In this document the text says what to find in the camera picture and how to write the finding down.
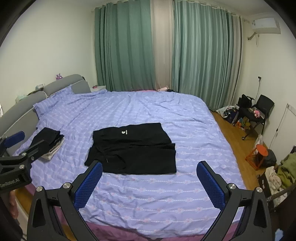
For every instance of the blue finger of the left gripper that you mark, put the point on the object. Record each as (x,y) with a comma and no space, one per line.
(33,152)
(8,142)

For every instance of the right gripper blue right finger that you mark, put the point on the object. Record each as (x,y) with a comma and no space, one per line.
(255,221)

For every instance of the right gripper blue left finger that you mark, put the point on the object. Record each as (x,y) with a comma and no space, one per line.
(44,223)

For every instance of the black pants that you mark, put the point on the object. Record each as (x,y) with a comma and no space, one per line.
(144,149)

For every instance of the stack of folded clothes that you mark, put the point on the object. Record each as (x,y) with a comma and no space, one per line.
(53,137)

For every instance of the pile of clothes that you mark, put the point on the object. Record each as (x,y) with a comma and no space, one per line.
(278,181)

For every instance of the orange stool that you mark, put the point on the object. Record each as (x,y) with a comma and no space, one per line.
(256,157)

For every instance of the purple toy on headboard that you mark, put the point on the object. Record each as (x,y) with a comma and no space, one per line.
(58,76)

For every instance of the black folding chair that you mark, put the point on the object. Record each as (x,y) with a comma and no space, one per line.
(259,112)

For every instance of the black bag on chair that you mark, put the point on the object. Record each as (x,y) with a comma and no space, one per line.
(245,101)

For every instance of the green curtain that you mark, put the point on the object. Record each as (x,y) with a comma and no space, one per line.
(190,47)

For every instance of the white air conditioner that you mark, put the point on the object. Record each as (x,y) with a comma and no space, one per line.
(266,26)

